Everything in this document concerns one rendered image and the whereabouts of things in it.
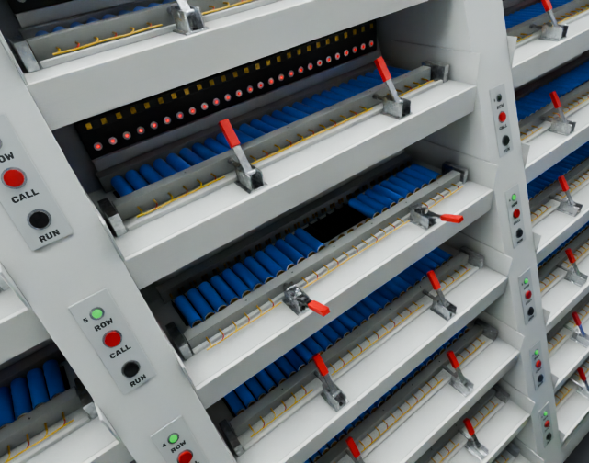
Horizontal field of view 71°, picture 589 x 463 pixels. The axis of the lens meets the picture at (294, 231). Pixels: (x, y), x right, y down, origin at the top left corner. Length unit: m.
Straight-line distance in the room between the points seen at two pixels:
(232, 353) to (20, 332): 0.24
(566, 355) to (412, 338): 0.59
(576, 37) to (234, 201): 0.77
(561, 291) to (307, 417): 0.72
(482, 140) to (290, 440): 0.59
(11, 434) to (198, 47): 0.49
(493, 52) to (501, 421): 0.79
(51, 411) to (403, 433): 0.60
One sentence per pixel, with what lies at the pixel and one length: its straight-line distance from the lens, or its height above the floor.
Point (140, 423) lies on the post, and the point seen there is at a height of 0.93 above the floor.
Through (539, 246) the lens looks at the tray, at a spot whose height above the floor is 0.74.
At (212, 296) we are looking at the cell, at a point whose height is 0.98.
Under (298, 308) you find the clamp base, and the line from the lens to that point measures 0.58.
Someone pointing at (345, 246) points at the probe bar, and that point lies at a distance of 0.66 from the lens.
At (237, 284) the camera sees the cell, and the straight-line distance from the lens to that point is 0.63.
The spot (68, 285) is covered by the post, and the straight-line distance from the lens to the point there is 0.48.
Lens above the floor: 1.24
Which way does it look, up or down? 21 degrees down
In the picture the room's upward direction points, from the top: 20 degrees counter-clockwise
